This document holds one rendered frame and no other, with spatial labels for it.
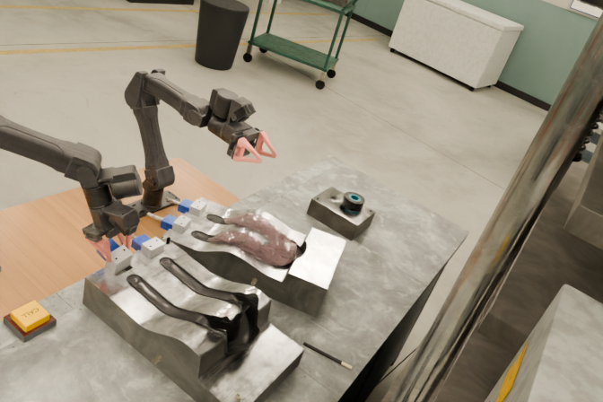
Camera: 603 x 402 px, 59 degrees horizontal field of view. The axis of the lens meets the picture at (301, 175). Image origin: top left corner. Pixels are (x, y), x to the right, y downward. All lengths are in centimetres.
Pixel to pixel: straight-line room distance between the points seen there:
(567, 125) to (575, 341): 28
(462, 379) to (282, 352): 42
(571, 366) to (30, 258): 131
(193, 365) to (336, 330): 48
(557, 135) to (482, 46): 677
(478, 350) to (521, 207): 56
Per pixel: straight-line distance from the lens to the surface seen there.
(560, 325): 74
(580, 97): 80
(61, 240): 166
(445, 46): 778
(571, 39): 812
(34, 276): 154
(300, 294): 153
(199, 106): 151
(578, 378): 68
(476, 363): 131
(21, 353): 137
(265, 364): 132
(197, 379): 125
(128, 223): 126
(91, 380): 132
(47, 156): 126
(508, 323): 102
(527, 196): 85
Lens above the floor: 184
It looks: 28 degrees down
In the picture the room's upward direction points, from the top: 18 degrees clockwise
